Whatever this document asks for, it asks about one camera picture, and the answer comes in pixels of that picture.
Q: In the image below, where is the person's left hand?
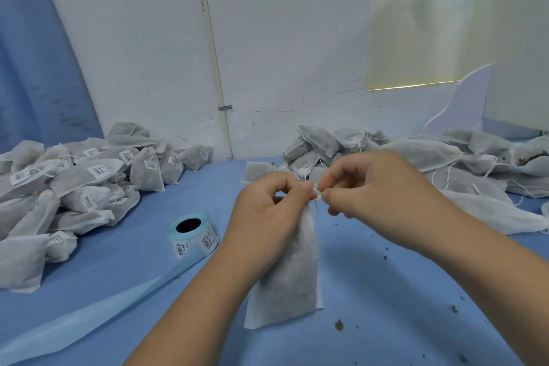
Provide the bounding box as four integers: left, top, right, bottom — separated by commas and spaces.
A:
217, 173, 317, 287

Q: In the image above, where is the person's right forearm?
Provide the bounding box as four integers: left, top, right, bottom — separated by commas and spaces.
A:
437, 220, 549, 366

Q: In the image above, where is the person's left forearm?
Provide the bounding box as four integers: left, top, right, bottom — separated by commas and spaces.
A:
124, 262, 258, 366

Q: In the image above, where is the large beige panel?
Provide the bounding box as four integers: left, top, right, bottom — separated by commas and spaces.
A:
480, 0, 549, 133

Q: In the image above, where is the white drawstring pouch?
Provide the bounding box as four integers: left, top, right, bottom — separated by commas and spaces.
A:
244, 188, 325, 331

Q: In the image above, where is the blue curtain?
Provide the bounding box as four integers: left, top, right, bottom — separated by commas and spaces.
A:
0, 0, 105, 155

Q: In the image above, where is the person's right hand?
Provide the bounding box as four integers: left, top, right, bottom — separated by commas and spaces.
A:
316, 151, 466, 260

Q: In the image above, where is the blue label roll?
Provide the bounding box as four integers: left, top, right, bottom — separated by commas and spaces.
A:
0, 212, 221, 366

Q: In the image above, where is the pile of labelled herb bags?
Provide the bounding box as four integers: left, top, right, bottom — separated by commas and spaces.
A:
0, 121, 214, 294

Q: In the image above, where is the white curved board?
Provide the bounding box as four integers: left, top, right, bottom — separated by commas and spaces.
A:
424, 65, 495, 138

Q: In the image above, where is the white wall pipe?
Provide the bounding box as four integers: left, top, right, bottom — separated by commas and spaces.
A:
192, 0, 235, 160

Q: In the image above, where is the pile of unlabelled herb bags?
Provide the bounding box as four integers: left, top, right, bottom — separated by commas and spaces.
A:
244, 125, 549, 237

